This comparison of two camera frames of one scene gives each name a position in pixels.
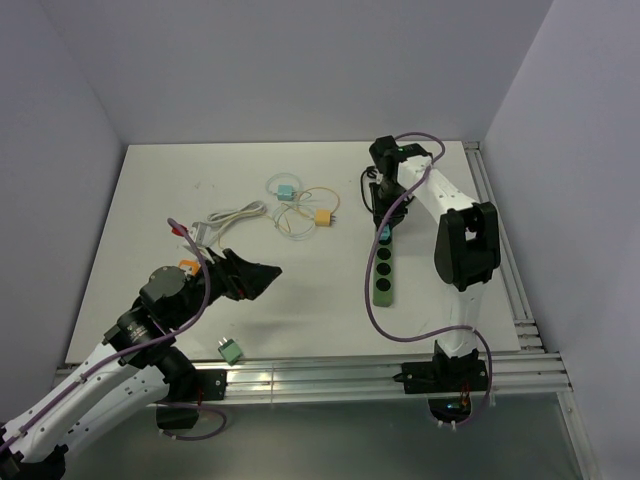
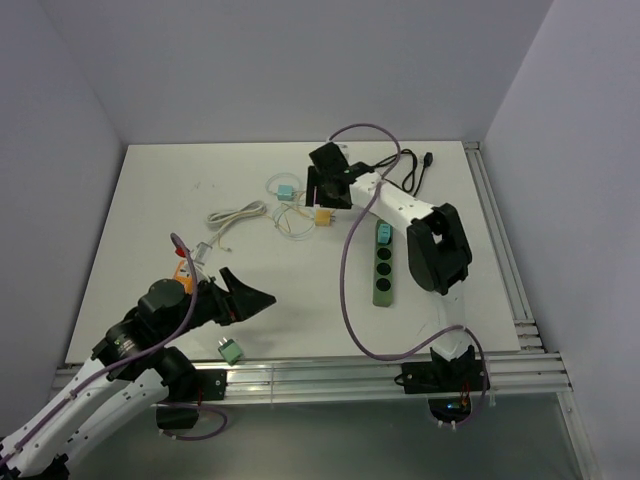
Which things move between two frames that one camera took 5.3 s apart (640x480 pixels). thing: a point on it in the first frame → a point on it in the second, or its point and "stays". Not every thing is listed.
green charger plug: x=230 y=350 stays
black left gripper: x=235 y=270 → x=240 y=302
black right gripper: x=379 y=209 → x=315 y=181
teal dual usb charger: x=386 y=233 stays
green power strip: x=383 y=271 stays
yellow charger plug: x=324 y=218 stays
